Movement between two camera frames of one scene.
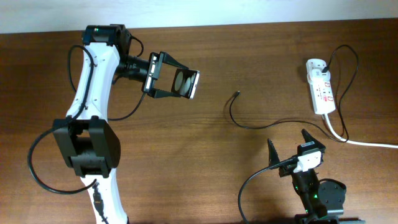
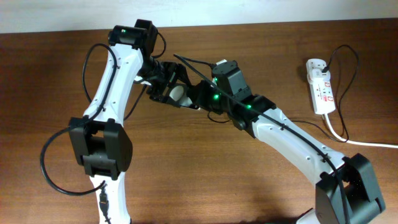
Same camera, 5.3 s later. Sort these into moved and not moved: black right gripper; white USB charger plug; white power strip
Moved: black right gripper
Not moved: white USB charger plug; white power strip
